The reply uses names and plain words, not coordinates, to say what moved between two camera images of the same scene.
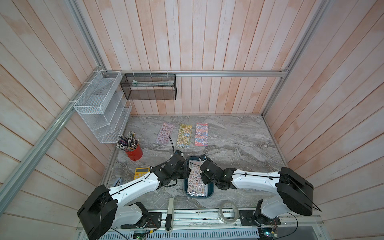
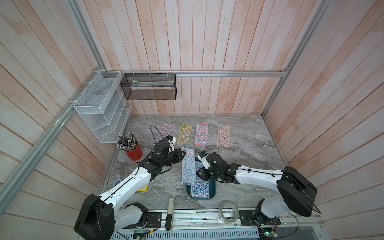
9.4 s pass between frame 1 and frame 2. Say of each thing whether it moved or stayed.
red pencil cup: stayed
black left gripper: moved
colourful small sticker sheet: stayed
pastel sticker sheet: moved
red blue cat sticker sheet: stayed
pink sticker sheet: stayed
